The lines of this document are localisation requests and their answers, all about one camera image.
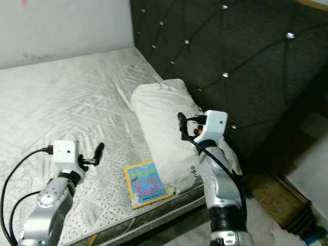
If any white printed pillow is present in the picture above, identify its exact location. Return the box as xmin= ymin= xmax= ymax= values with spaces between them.
xmin=130 ymin=78 xmax=241 ymax=194

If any blue yellow children's book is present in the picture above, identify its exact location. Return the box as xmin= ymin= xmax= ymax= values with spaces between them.
xmin=124 ymin=160 xmax=172 ymax=209

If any white patterned mattress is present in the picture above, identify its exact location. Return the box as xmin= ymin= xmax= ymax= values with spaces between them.
xmin=0 ymin=47 xmax=216 ymax=246

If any patterned bed base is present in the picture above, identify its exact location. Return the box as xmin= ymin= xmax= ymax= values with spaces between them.
xmin=77 ymin=179 xmax=216 ymax=246

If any black tufted headboard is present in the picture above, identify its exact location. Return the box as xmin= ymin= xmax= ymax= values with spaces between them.
xmin=130 ymin=0 xmax=328 ymax=175

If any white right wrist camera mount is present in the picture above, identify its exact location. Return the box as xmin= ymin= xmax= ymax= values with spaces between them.
xmin=202 ymin=110 xmax=229 ymax=147

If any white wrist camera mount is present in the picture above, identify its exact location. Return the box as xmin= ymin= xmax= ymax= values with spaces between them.
xmin=52 ymin=140 xmax=83 ymax=176
xmin=202 ymin=110 xmax=229 ymax=147

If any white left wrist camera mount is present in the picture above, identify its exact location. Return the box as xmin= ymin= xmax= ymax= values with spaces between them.
xmin=52 ymin=140 xmax=83 ymax=176

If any long black left arm cable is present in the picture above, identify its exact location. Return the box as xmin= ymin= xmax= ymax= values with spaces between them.
xmin=1 ymin=146 xmax=54 ymax=246

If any short black left arm cable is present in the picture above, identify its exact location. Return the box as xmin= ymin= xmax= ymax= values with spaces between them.
xmin=10 ymin=192 xmax=44 ymax=246

